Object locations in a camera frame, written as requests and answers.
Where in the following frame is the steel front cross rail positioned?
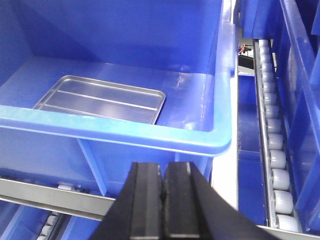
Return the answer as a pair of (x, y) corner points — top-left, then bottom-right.
(0, 178), (115, 221)

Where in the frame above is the far right roller track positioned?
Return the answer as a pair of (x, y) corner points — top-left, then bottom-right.
(253, 39), (301, 232)

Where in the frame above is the blue box on left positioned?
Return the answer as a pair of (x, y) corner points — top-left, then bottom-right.
(0, 0), (235, 196)

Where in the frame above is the blue bin below rack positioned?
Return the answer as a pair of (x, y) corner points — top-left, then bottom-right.
(237, 75), (267, 225)

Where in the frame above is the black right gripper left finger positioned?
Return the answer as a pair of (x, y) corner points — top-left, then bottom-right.
(90, 162), (163, 240)

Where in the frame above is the small silver ribbed tray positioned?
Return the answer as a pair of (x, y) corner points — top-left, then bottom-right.
(34, 75), (166, 124)

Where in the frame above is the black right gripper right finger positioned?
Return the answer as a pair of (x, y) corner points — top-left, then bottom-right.
(163, 162), (276, 240)

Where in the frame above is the blue bin at right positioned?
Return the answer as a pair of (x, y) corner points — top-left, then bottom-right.
(239, 0), (320, 237)

